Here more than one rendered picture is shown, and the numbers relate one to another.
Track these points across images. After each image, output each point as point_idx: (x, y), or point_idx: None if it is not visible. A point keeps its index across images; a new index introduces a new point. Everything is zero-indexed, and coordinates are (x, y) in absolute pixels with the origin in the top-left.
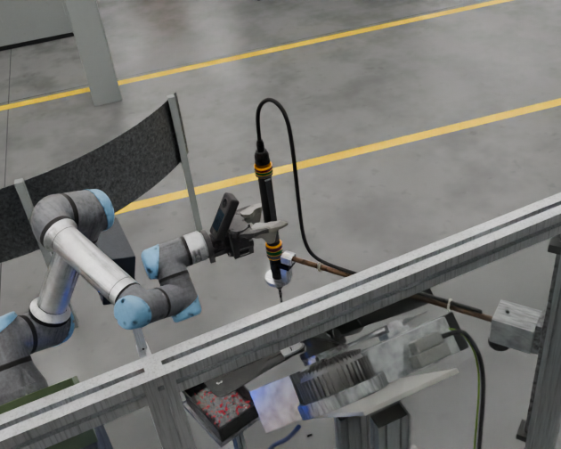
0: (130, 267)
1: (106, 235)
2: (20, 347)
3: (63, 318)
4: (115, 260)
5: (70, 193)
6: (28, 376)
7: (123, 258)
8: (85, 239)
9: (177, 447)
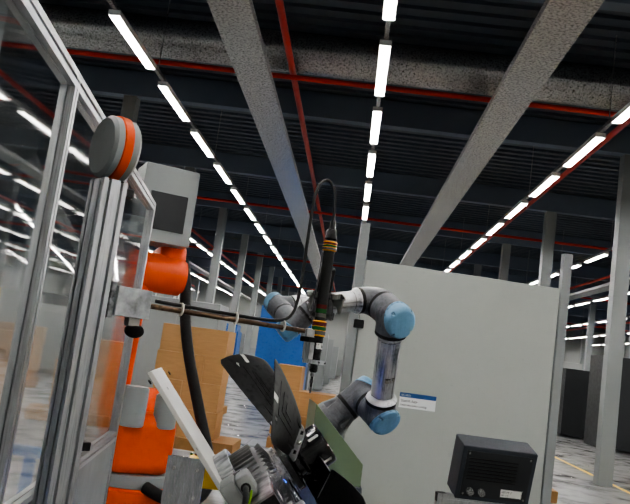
0: (460, 455)
1: (499, 442)
2: (349, 394)
3: (370, 400)
4: (458, 439)
5: (391, 294)
6: (331, 404)
7: (461, 441)
8: (340, 293)
9: None
